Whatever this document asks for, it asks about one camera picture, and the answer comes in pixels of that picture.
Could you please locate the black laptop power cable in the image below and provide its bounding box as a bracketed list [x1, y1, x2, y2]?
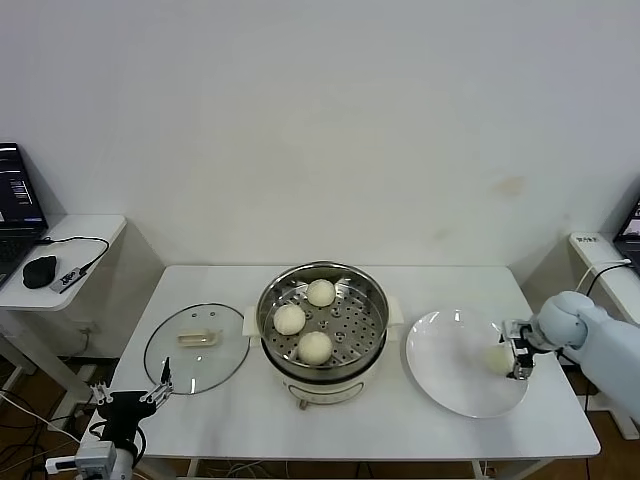
[579, 261, 633, 302]

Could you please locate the black computer mouse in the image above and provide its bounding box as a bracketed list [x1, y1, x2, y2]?
[21, 254, 58, 290]

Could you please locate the dark laptop with video window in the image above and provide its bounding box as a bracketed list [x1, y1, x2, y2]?
[611, 196, 640, 277]

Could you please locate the black drive cable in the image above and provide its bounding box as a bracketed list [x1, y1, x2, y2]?
[33, 235, 111, 277]

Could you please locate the stainless steel steamer basket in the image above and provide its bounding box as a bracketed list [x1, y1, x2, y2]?
[242, 259, 404, 370]

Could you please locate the cream electric cooking pot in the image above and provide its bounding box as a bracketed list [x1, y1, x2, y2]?
[249, 319, 397, 413]

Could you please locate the silver portable drive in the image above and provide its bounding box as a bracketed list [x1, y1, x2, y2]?
[49, 265, 87, 295]

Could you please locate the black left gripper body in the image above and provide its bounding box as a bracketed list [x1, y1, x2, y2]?
[96, 391, 157, 442]

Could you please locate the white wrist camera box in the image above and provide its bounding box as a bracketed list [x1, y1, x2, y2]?
[45, 441, 118, 474]

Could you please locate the white laptop cable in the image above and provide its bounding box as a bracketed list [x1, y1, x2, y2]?
[573, 256, 633, 291]

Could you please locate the round glass pot lid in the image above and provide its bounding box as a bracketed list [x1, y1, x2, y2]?
[142, 301, 251, 396]

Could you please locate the white side table with label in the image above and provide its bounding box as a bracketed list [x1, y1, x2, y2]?
[566, 231, 640, 442]

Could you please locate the black laptop with dark screen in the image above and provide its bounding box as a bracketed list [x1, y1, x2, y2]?
[0, 142, 50, 289]

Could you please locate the white round plate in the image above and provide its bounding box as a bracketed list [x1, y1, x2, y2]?
[404, 308, 530, 420]

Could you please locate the white side table with mouse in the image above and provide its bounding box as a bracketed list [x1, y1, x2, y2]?
[0, 214, 164, 417]

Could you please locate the white steamed baozi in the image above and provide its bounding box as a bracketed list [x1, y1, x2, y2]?
[297, 330, 334, 365]
[305, 278, 336, 308]
[483, 345, 517, 377]
[273, 304, 308, 337]

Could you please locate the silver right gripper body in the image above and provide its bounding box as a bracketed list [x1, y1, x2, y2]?
[503, 319, 538, 357]

